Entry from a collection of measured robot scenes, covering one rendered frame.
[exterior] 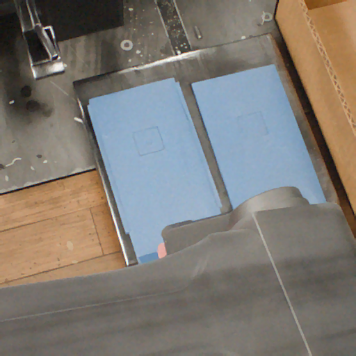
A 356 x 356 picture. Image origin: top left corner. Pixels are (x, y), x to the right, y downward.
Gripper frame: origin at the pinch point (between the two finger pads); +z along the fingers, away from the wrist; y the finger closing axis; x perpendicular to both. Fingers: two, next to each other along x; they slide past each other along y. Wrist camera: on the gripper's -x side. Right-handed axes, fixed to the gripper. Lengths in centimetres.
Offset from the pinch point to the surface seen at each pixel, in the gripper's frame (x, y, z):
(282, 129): -10.5, 6.6, 10.9
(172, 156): -1.6, 6.7, 11.1
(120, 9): -1.1, 18.8, 17.6
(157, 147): -0.6, 7.5, 11.6
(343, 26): -19.5, 13.4, 16.8
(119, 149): 2.2, 8.0, 12.0
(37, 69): 7.0, 15.4, 9.4
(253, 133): -8.2, 6.9, 11.1
